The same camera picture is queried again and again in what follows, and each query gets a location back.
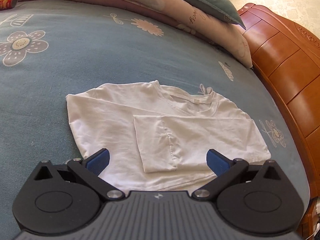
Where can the blue floral bed sheet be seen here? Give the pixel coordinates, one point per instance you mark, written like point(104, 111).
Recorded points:
point(75, 62)

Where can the white printed t-shirt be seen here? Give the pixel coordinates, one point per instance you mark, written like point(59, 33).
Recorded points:
point(162, 130)

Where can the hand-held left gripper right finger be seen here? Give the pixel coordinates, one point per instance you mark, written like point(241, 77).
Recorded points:
point(216, 163)

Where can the pink floral folded quilt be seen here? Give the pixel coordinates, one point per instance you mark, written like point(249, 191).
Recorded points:
point(175, 7)

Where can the red snack can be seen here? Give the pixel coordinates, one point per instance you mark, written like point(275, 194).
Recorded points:
point(7, 3)

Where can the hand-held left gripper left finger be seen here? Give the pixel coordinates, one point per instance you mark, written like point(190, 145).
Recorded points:
point(100, 161)

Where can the wooden headboard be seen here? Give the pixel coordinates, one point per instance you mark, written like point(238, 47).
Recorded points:
point(287, 60)

